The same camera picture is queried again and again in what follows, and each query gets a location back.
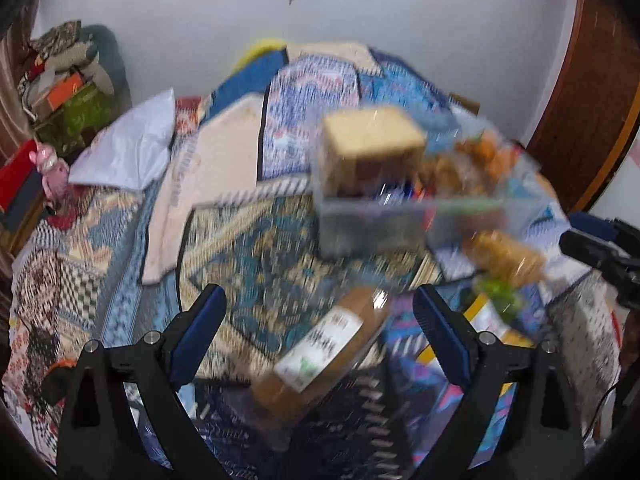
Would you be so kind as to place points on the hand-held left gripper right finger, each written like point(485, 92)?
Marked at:
point(442, 332)

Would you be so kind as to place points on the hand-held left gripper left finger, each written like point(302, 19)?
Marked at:
point(200, 330)

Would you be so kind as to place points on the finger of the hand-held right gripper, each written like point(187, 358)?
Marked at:
point(590, 250)
point(590, 222)

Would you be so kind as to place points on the clear cookie packet green edge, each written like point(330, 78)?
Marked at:
point(505, 256)

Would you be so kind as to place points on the brown bread loaf packet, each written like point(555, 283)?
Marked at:
point(320, 357)

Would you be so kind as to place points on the clear plastic storage container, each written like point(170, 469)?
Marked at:
point(380, 225)

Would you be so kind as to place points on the orange fried snack packet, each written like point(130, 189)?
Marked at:
point(482, 152)

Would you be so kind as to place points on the clear fried snack packet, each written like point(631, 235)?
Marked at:
point(446, 172)

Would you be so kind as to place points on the sliced sandwich bread packet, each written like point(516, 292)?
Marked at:
point(372, 142)

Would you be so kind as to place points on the blue patchwork blanket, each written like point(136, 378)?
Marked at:
point(280, 260)

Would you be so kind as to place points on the wooden door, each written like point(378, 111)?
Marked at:
point(585, 110)

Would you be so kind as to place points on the red checked patterned bedsheet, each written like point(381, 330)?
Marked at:
point(45, 285)

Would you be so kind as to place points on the white pillow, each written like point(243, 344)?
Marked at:
point(125, 146)

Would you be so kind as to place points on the dark grey box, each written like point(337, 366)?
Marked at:
point(22, 205)

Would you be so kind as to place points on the pink toy rabbit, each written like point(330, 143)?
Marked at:
point(50, 170)

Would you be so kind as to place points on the red box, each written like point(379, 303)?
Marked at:
point(15, 172)

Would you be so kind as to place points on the green box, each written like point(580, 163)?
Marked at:
point(77, 116)

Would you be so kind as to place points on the orange box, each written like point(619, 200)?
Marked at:
point(65, 92)

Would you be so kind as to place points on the grey plush cushion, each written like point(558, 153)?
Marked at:
point(97, 57)

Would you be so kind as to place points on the striped brown curtain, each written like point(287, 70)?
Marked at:
point(17, 75)

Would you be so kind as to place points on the patterned dark cloth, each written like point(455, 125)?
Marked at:
point(56, 40)

